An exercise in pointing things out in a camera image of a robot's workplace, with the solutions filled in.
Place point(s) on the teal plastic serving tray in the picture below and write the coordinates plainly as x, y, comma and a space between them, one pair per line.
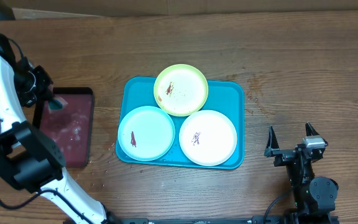
224, 96

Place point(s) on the black tray with red water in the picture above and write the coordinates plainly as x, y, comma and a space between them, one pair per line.
71, 126

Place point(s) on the brown cardboard backdrop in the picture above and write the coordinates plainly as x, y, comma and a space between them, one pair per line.
170, 7

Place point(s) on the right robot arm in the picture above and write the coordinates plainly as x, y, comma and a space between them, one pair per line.
314, 196

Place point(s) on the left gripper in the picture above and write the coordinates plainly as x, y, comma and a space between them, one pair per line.
30, 98

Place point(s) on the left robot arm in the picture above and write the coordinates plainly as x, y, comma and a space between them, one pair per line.
31, 164

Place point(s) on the green scrubbing sponge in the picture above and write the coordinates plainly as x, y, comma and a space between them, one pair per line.
57, 103

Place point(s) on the white plate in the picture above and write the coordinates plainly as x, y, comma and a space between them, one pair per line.
208, 138

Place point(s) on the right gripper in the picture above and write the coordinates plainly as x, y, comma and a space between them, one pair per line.
285, 155

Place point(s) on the yellow-green plate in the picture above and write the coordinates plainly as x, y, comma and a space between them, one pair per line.
181, 90

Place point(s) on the light blue plate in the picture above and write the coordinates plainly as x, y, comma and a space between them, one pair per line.
146, 133

